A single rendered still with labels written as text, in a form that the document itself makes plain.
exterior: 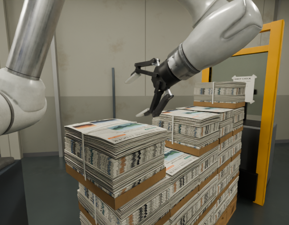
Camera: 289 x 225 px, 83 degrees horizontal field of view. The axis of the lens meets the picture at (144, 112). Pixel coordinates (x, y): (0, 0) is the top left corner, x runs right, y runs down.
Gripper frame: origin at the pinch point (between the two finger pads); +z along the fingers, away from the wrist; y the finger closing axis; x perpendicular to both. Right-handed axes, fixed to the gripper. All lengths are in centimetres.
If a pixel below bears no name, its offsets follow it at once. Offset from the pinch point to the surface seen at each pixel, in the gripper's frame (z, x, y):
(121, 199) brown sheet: 10.1, -11.1, 31.8
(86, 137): 18.0, -13.7, 7.8
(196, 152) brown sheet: 13, 46, 31
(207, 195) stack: 26, 60, 62
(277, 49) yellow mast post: -37, 159, -26
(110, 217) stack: 23.3, -10.1, 39.1
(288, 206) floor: 16, 177, 125
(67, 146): 36.2, -15.0, 6.7
